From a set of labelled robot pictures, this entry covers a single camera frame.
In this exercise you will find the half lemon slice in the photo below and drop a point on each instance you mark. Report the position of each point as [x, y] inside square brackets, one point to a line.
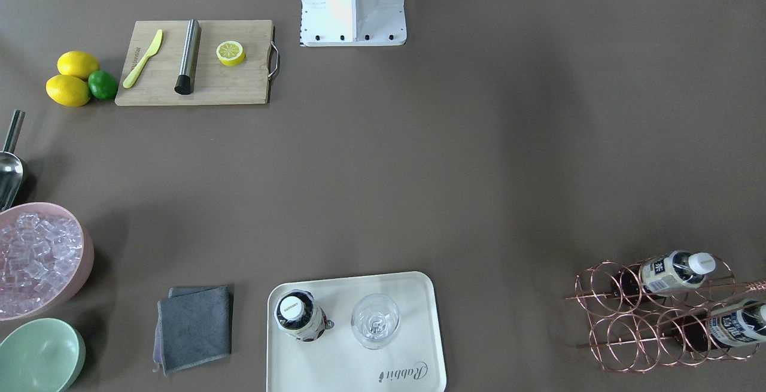
[230, 53]

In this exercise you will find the mint green bowl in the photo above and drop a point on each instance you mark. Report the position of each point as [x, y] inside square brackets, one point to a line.
[46, 354]

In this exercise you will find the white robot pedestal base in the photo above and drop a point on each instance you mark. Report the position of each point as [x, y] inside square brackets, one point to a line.
[352, 23]

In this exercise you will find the whole yellow lemon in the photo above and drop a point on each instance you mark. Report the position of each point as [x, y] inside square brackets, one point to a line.
[68, 90]
[79, 64]

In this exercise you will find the folded grey cloth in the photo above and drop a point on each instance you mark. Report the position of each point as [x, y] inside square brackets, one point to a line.
[194, 327]

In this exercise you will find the copper wire bottle basket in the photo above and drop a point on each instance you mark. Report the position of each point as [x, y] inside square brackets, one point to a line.
[627, 337]

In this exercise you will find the pink bowl of ice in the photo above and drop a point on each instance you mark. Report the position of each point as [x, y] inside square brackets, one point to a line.
[47, 256]

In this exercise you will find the steel ice scoop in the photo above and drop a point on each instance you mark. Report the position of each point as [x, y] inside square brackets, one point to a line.
[12, 167]

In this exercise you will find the tea bottle white cap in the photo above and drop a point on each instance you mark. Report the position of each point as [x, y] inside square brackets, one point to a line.
[299, 315]

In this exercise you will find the cream serving tray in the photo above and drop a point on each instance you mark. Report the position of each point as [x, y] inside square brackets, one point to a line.
[413, 361]

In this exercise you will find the bamboo cutting board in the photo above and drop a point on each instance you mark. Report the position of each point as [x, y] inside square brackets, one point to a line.
[214, 83]

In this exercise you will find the yellow plastic knife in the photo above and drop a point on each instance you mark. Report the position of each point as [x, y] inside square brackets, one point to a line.
[151, 51]

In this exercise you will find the steel muddler black tip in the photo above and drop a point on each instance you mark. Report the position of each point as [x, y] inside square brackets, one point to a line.
[186, 78]

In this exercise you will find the clear wine glass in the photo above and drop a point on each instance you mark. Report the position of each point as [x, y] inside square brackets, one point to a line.
[375, 321]

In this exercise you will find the green lime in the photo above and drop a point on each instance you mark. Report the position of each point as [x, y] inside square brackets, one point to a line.
[102, 85]

